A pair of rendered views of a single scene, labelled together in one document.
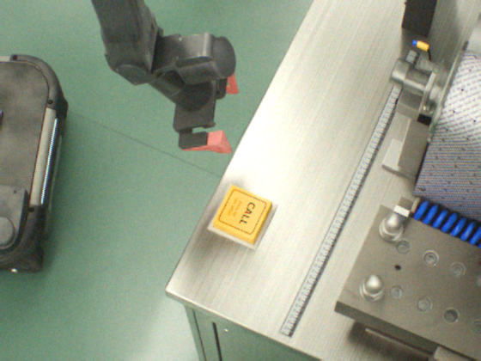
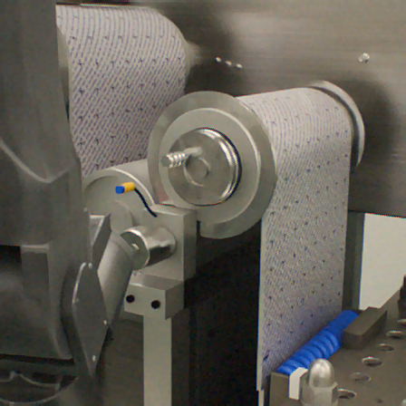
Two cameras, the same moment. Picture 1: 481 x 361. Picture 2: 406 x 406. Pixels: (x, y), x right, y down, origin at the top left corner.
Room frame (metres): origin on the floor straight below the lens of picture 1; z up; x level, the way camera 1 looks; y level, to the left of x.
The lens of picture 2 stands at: (0.57, 0.48, 1.38)
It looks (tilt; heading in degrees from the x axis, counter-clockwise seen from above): 14 degrees down; 273
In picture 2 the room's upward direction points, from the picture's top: 1 degrees clockwise
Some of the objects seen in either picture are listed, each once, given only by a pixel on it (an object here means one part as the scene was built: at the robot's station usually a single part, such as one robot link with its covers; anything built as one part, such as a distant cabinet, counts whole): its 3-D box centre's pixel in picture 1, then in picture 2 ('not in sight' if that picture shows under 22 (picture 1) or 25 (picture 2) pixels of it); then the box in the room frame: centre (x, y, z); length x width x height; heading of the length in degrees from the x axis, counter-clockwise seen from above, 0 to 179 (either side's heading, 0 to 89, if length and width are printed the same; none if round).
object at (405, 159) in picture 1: (413, 121); (159, 355); (0.66, -0.25, 1.05); 0.06 x 0.05 x 0.31; 63
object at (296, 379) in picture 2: (400, 214); (299, 383); (0.52, -0.22, 1.04); 0.02 x 0.01 x 0.02; 63
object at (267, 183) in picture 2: (448, 91); (209, 165); (0.61, -0.27, 1.25); 0.15 x 0.01 x 0.15; 153
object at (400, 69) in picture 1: (399, 72); (137, 247); (0.68, -0.22, 1.18); 0.04 x 0.02 x 0.04; 153
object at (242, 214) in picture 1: (242, 214); not in sight; (0.57, 0.01, 0.91); 0.07 x 0.07 x 0.02; 63
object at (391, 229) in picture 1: (392, 224); (320, 381); (0.50, -0.20, 1.05); 0.04 x 0.04 x 0.04
